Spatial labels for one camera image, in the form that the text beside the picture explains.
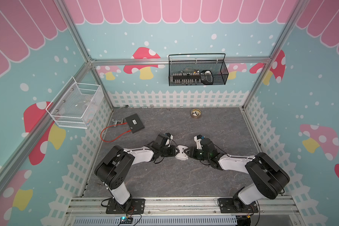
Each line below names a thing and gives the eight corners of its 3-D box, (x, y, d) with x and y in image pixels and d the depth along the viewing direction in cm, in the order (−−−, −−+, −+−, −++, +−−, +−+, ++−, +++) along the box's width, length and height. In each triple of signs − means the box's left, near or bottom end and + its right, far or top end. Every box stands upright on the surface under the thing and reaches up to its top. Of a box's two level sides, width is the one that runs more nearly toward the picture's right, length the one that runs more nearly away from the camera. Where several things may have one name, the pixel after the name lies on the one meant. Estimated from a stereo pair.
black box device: (133, 133, 107) (132, 131, 105) (126, 119, 115) (125, 117, 113) (144, 128, 110) (144, 126, 108) (137, 115, 118) (136, 113, 116)
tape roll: (191, 118, 116) (191, 116, 115) (190, 110, 122) (190, 109, 120) (201, 118, 116) (202, 116, 115) (200, 110, 122) (200, 108, 120)
